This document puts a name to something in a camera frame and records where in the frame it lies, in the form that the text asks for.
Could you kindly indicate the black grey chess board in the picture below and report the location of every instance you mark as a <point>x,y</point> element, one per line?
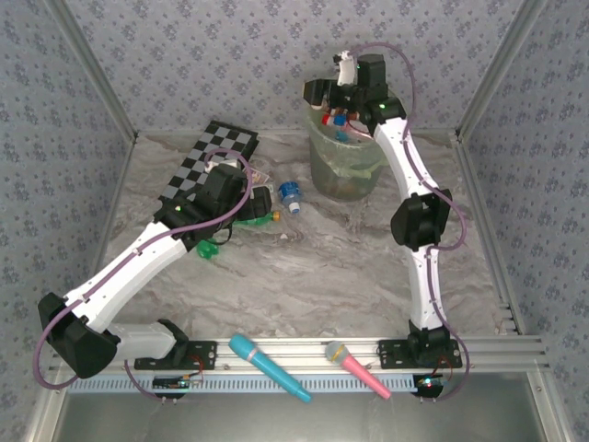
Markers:
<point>202,147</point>

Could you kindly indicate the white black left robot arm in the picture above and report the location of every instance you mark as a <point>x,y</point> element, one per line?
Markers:
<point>129,271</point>

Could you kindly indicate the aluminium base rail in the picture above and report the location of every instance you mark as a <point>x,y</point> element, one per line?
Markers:
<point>299,352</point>

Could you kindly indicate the aluminium side rail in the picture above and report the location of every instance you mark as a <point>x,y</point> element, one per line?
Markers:
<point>478,202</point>
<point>118,184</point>

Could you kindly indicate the clear bottle blue cap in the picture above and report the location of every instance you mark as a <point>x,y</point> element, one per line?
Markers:
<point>339,121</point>

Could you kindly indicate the pink toy microphone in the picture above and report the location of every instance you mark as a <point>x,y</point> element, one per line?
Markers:
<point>356,368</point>

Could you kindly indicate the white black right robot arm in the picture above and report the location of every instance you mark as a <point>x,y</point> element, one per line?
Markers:
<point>428,285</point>

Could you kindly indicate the green bottle yellow cap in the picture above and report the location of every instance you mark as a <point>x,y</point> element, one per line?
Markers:
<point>207,248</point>

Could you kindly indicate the green plastic bin liner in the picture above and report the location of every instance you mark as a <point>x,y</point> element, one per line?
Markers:
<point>363,166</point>

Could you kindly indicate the grey metal panel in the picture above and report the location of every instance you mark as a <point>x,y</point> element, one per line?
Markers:
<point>276,419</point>

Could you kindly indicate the green bottle orange cap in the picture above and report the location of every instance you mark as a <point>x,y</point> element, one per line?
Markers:
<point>257,222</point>

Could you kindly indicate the translucent green bucket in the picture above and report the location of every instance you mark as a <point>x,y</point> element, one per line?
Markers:
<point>331,179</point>

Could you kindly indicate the aluminium frame post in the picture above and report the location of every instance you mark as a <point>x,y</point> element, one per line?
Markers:
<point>498,69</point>
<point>95,69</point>

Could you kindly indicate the crushed blue label bottle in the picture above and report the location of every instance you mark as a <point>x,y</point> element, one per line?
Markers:
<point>342,136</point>

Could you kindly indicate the small card pack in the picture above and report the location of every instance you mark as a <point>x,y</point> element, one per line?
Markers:
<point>261,177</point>

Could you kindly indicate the stubby blue label bottle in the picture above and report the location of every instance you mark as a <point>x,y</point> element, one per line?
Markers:
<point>289,191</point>

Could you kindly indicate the pink label bottle red cap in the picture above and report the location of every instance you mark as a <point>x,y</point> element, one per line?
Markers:
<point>327,119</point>

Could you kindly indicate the teal toy microphone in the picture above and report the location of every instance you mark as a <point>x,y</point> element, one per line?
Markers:
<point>257,361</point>

